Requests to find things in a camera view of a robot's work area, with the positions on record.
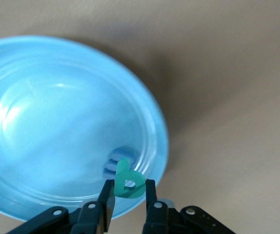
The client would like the brown table cover sheet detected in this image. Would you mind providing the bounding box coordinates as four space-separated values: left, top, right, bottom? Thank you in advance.
0 0 280 234

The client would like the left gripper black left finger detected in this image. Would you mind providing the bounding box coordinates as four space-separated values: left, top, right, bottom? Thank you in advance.
13 179 116 234

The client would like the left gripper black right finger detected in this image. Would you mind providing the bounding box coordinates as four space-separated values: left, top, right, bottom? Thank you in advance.
142 178 235 234

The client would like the blue foam letter m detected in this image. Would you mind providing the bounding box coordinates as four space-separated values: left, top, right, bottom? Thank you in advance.
102 146 140 181

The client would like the blue plate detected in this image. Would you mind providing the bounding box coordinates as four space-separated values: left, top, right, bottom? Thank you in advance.
0 35 169 222

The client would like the teal foam letter b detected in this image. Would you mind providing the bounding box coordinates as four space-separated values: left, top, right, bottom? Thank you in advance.
113 157 147 199

